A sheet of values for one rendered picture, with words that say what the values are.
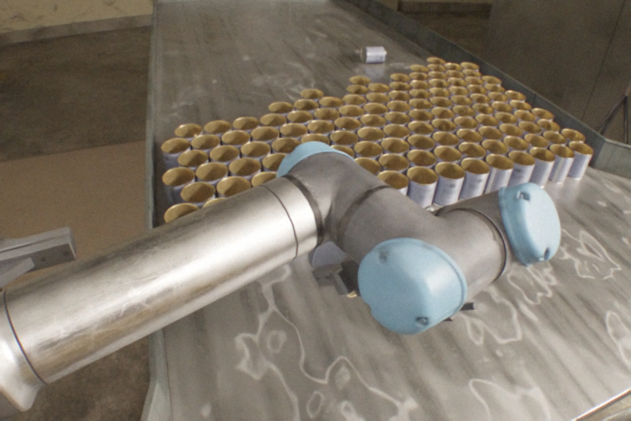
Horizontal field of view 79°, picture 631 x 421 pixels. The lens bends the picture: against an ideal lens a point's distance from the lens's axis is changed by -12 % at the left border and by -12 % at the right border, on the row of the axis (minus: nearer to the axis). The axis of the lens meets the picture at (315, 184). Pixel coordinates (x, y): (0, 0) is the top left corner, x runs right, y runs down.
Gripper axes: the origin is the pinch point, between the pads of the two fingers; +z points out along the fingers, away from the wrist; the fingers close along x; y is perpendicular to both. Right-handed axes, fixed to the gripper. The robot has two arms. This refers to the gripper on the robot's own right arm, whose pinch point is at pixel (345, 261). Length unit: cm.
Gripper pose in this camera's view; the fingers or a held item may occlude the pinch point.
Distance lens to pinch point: 62.7
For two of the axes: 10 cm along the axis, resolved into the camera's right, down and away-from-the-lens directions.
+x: -7.2, 3.9, -5.7
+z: -5.1, 2.6, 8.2
